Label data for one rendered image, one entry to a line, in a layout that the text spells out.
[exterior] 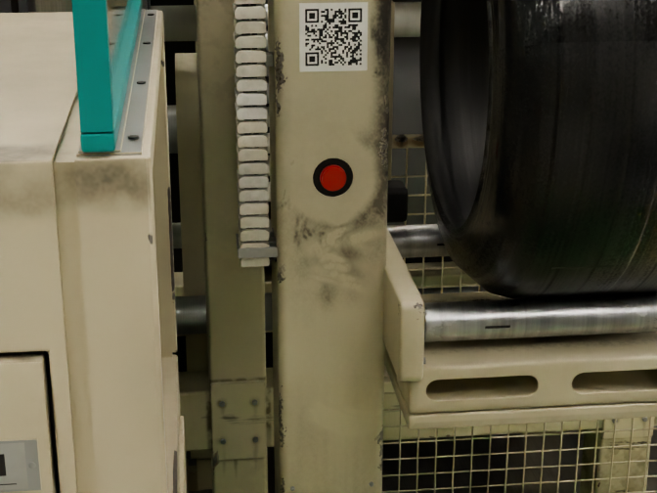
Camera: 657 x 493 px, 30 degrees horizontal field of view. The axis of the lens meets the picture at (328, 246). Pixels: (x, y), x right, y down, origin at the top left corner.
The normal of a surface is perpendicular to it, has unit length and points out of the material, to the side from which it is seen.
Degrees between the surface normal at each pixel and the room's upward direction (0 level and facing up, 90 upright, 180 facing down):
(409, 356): 90
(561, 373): 90
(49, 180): 90
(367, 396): 90
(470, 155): 51
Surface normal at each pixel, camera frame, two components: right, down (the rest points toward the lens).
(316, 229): 0.11, 0.33
